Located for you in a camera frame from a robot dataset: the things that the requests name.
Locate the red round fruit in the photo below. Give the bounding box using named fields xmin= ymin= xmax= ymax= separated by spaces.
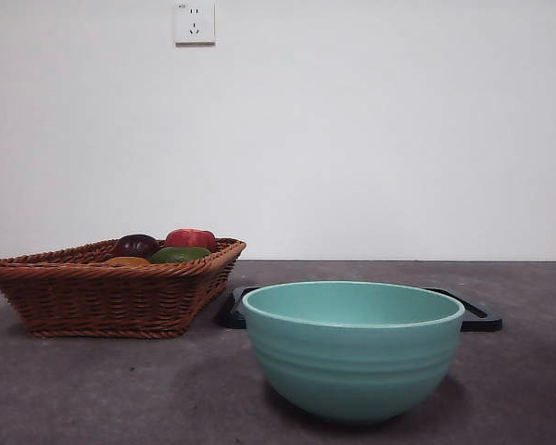
xmin=164 ymin=227 xmax=218 ymax=253

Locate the teal ribbed bowl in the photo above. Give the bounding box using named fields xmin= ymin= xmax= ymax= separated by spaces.
xmin=241 ymin=279 xmax=465 ymax=426

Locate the dark purple round fruit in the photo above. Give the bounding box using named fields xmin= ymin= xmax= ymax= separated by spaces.
xmin=113 ymin=234 xmax=161 ymax=259

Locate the white wall socket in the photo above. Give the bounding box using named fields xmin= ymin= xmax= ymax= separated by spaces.
xmin=174 ymin=2 xmax=217 ymax=46

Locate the dark rectangular tray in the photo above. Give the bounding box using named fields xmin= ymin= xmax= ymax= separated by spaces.
xmin=217 ymin=286 xmax=503 ymax=333

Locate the brown wicker basket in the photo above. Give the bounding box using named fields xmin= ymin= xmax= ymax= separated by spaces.
xmin=0 ymin=237 xmax=247 ymax=339

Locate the green oval fruit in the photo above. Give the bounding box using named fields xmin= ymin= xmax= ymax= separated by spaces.
xmin=148 ymin=246 xmax=213 ymax=265

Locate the yellow oval fruit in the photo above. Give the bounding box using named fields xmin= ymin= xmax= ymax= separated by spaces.
xmin=102 ymin=256 xmax=152 ymax=268

